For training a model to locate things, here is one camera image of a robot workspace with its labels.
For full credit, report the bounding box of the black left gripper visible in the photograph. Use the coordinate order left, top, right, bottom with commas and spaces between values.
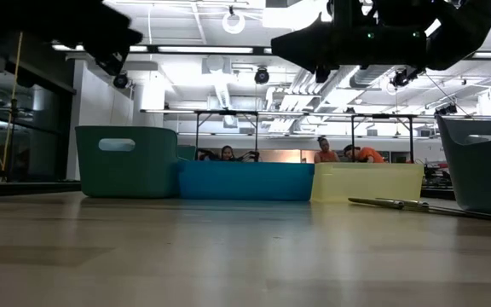
57, 0, 144, 77

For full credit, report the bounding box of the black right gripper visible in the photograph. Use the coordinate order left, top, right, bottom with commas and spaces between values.
270, 0, 432, 83

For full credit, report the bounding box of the black ceiling spotlight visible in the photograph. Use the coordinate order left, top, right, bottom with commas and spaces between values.
389, 67, 427, 90
253, 67, 271, 85
436, 102, 459, 116
113, 71, 130, 90

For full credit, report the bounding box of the person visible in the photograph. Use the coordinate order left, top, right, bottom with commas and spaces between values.
219, 144, 236, 162
342, 143, 386, 165
313, 136, 341, 165

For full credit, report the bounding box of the black folding table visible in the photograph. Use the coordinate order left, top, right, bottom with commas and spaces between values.
141, 108, 260, 163
321, 113, 419, 164

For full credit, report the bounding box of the mint green plastic bin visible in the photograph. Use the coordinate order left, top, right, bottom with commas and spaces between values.
74, 125, 196, 200

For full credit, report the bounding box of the yellow translucent plastic bin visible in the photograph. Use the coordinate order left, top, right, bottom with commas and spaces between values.
311, 162, 425, 204

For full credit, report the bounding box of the blue plastic bin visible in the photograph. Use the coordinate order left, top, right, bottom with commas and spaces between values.
177, 160, 315, 202

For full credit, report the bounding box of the distant black equipment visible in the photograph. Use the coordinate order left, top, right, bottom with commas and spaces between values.
423, 161, 453, 191

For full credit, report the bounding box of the dark teal plastic bin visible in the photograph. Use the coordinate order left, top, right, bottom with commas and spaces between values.
435, 113, 491, 219

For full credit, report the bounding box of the silver ventilation duct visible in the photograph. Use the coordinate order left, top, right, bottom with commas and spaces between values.
349, 63, 394, 90

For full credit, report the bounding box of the white ring ceiling lamp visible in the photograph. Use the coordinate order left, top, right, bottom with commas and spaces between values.
222, 10, 246, 35

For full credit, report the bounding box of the black aluminium rig frame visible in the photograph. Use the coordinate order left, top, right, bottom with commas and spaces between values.
0, 181, 81, 198

